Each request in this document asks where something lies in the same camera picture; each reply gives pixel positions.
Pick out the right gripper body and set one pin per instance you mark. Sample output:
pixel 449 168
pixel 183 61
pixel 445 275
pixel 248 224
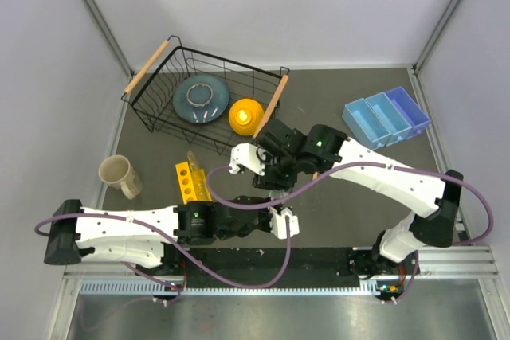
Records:
pixel 276 177

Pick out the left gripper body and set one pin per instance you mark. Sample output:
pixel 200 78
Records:
pixel 263 221

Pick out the glass test tube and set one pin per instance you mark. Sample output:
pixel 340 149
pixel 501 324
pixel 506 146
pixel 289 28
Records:
pixel 195 165

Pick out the white plastic funnel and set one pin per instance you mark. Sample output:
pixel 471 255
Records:
pixel 277 194

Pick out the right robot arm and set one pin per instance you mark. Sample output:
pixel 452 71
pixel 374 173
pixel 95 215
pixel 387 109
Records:
pixel 433 203

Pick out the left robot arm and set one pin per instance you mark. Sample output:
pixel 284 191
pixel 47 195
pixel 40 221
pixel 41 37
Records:
pixel 82 234

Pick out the yellow ribbed funnel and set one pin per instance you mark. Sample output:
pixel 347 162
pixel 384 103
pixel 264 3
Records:
pixel 245 116

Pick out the yellow test tube rack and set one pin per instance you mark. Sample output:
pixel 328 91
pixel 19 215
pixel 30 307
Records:
pixel 192 183

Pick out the light blue bin left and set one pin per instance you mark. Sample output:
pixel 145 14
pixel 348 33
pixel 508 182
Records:
pixel 365 125

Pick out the light blue bin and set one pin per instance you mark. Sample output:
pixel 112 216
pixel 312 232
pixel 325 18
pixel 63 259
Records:
pixel 365 125
pixel 390 117

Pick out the blue ceramic plate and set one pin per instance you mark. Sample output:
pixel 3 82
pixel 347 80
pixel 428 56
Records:
pixel 201 99

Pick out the light blue bin middle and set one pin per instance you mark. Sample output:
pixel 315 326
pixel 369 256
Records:
pixel 390 117

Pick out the purple blue bin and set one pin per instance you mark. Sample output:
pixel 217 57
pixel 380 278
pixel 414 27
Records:
pixel 410 111

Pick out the beige ceramic mug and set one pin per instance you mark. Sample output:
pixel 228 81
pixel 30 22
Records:
pixel 117 172

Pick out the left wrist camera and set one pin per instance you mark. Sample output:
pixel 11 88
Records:
pixel 284 223

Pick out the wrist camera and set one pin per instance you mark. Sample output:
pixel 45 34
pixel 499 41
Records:
pixel 284 223
pixel 247 156

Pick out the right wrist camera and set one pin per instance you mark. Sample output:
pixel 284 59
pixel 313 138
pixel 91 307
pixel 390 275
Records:
pixel 247 156

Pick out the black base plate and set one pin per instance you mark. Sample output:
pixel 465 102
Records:
pixel 307 267

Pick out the black wire dish basket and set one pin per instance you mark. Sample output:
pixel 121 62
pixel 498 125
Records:
pixel 151 91

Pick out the cable duct rail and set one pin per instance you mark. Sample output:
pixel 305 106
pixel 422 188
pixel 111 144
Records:
pixel 141 286

